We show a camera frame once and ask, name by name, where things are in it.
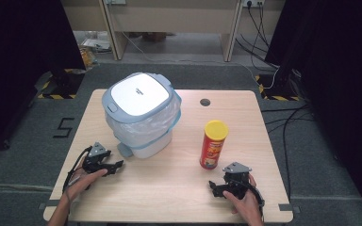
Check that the white wall power socket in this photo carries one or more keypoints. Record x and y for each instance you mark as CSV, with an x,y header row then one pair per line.
x,y
253,2

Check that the red chip can yellow lid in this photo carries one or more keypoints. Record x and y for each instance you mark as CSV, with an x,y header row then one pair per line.
x,y
213,147

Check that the yellow black striped stand base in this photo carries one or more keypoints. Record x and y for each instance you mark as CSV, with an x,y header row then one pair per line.
x,y
55,91
278,89

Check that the yellow plastic bag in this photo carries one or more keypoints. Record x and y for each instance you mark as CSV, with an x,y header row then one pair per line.
x,y
88,56

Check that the grey tape strip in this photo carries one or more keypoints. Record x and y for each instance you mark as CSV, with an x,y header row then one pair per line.
x,y
287,207
48,204

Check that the black curtain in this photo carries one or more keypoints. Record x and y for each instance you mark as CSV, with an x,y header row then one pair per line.
x,y
19,62
336,78

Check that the beige wooden desk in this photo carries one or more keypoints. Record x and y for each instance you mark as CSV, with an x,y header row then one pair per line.
x,y
169,19

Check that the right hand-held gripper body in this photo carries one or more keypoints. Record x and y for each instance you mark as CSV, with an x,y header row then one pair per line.
x,y
236,177

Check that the person's right hand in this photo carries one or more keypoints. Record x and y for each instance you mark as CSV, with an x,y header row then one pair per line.
x,y
248,202

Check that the person's left hand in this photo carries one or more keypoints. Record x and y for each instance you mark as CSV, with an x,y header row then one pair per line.
x,y
83,183

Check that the white trash can blue lid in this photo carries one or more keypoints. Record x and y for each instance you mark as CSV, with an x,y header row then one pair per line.
x,y
139,94

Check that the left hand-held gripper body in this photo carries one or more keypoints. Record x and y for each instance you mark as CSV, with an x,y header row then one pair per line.
x,y
96,157

